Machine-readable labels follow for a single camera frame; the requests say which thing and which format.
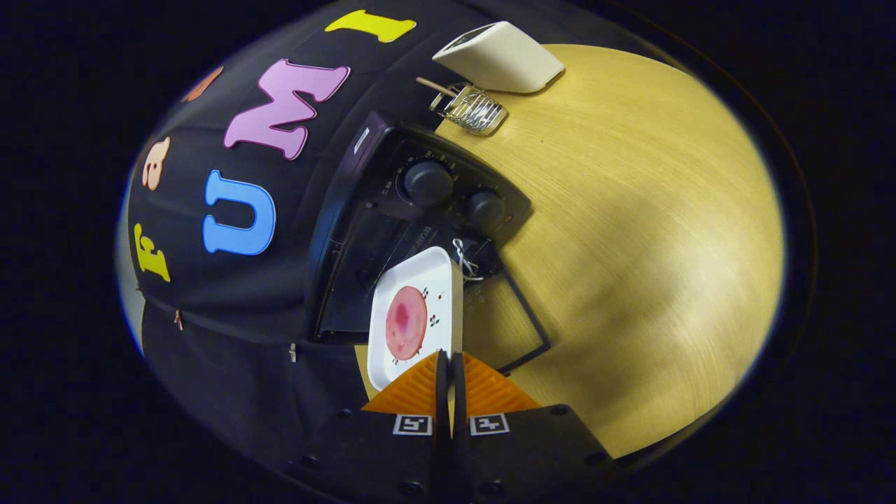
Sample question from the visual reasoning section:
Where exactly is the wooden stick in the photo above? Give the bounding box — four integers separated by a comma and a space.
416, 76, 459, 99

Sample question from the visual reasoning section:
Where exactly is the white bread toaster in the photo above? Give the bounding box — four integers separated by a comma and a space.
432, 21, 565, 94

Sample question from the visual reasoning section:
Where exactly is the black backdrop cloth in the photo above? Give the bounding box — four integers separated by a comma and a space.
119, 0, 505, 484

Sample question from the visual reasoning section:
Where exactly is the pink round ham slice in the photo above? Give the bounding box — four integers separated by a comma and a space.
385, 286, 428, 361

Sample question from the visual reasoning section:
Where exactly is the white rectangular plate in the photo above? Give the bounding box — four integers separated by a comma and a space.
367, 246, 464, 391

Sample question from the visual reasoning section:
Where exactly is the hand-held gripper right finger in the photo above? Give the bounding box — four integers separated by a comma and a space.
451, 351, 617, 501

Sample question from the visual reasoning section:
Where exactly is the black toaster oven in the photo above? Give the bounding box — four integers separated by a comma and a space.
308, 111, 552, 375

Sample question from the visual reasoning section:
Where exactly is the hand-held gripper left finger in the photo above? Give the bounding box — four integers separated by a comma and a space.
287, 350, 449, 501

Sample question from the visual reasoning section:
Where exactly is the wire mesh holder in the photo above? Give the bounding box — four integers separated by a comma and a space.
429, 82, 509, 137

